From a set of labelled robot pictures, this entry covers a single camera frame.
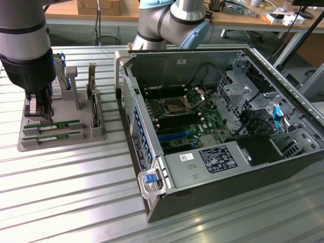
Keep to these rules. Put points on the grey parts rack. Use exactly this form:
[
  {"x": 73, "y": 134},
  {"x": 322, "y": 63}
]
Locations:
[{"x": 63, "y": 111}]

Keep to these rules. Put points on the perforated metal disk bay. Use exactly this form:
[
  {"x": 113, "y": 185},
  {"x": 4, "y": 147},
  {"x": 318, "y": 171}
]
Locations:
[{"x": 229, "y": 108}]

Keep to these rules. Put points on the open black PC case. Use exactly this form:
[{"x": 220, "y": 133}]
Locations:
[{"x": 227, "y": 187}]

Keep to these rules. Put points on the green RAM stick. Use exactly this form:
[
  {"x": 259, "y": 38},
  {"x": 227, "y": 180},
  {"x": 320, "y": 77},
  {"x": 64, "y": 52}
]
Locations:
[
  {"x": 63, "y": 135},
  {"x": 68, "y": 123}
]

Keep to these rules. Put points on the grey chipset heatsink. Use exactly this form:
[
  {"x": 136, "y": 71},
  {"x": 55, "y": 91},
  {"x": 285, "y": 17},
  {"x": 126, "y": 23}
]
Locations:
[{"x": 207, "y": 140}]

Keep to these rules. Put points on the grey equipment cabinet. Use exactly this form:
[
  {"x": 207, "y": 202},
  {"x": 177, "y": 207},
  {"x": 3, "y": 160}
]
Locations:
[{"x": 315, "y": 87}]

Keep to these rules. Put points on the CPU socket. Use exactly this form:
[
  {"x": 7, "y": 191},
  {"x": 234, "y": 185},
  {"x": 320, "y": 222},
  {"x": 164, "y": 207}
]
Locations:
[{"x": 174, "y": 107}]

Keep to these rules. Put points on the brown cardboard box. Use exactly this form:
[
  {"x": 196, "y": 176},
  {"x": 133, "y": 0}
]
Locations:
[{"x": 108, "y": 7}]

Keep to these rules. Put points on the blue case latch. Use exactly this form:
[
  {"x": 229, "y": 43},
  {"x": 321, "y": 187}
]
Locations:
[{"x": 148, "y": 178}]

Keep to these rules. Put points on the metal disk bay bracket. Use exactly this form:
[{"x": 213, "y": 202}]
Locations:
[{"x": 296, "y": 141}]

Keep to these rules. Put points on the wooden desk white frame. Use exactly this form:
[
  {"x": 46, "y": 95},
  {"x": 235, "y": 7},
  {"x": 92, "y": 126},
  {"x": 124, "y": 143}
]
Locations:
[
  {"x": 235, "y": 19},
  {"x": 65, "y": 10}
]

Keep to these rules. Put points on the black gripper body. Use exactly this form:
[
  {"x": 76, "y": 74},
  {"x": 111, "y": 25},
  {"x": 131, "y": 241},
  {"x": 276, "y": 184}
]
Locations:
[{"x": 30, "y": 73}]

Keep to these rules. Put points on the graphics card with bracket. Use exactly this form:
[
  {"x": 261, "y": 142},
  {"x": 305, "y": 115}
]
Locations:
[{"x": 95, "y": 111}]

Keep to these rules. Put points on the black expansion slot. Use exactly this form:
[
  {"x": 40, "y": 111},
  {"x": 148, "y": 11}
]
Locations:
[
  {"x": 168, "y": 131},
  {"x": 177, "y": 144}
]

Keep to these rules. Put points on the black monitor stand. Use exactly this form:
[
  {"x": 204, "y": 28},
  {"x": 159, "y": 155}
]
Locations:
[{"x": 306, "y": 14}]

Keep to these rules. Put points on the blue expansion slot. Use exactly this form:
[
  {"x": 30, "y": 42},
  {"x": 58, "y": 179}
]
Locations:
[{"x": 172, "y": 136}]

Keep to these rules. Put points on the grey power supply unit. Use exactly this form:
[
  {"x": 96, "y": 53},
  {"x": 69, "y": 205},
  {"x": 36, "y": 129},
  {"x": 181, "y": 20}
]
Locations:
[{"x": 192, "y": 174}]

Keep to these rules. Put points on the thin metal locking lever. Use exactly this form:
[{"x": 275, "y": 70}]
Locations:
[{"x": 160, "y": 93}]

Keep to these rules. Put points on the black tripod pole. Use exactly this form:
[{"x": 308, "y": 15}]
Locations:
[{"x": 301, "y": 41}]

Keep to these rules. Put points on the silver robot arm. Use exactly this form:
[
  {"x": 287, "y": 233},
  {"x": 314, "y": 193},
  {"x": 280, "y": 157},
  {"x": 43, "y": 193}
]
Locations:
[{"x": 177, "y": 25}]

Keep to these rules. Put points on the hard disk blue rails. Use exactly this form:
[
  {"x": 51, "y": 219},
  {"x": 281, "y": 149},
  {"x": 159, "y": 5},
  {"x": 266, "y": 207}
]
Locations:
[{"x": 59, "y": 86}]

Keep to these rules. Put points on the metal socket cover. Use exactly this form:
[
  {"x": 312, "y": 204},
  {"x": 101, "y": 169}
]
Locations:
[{"x": 201, "y": 93}]

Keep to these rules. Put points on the black plastic air shroud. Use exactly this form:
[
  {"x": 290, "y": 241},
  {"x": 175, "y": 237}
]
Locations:
[{"x": 258, "y": 149}]

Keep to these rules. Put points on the green motherboard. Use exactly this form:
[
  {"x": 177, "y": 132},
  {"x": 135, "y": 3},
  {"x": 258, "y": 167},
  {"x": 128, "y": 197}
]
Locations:
[{"x": 212, "y": 119}]

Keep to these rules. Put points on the white tape roll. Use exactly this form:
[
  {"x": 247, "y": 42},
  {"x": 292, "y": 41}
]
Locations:
[{"x": 256, "y": 3}]

